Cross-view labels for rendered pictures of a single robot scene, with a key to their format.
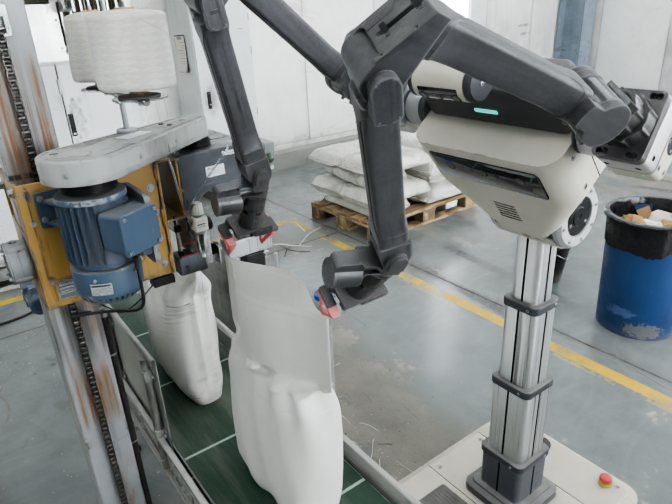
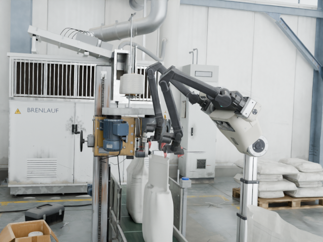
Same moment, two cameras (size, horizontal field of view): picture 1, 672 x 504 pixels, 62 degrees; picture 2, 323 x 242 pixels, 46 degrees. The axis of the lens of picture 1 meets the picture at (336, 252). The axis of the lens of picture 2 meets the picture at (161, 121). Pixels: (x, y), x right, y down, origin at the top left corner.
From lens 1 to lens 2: 170 cm
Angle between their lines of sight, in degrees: 29
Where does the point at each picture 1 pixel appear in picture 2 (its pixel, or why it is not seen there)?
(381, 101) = (162, 86)
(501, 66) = (191, 83)
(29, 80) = (107, 90)
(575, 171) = (239, 122)
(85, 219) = (110, 125)
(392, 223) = (175, 122)
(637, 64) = not seen: outside the picture
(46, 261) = (97, 140)
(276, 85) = not seen: hidden behind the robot
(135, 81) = (130, 90)
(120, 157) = (122, 109)
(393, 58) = (164, 78)
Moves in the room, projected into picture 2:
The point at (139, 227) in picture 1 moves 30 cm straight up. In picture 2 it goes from (122, 128) to (123, 88)
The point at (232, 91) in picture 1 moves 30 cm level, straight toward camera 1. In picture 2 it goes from (154, 95) to (144, 94)
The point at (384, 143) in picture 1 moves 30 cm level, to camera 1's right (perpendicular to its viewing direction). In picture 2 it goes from (167, 98) to (216, 99)
